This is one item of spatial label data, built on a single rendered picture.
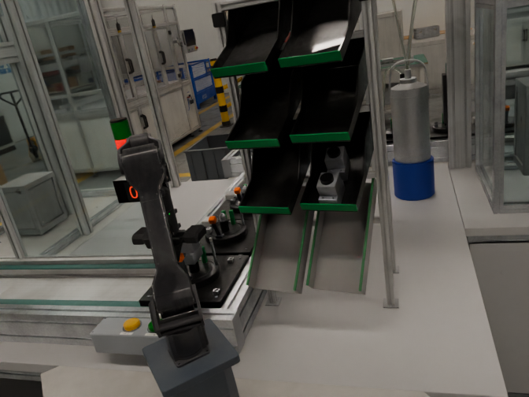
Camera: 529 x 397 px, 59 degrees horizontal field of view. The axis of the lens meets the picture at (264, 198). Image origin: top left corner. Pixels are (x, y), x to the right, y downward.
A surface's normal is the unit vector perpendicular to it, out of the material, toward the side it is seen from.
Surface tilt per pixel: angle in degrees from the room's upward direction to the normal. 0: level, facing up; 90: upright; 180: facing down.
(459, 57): 90
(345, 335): 0
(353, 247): 45
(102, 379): 0
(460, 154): 90
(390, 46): 90
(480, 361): 0
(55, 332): 90
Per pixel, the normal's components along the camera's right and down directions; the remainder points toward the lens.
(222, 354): -0.17, -0.92
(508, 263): -0.26, 0.39
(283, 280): -0.42, -0.37
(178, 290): 0.09, -0.29
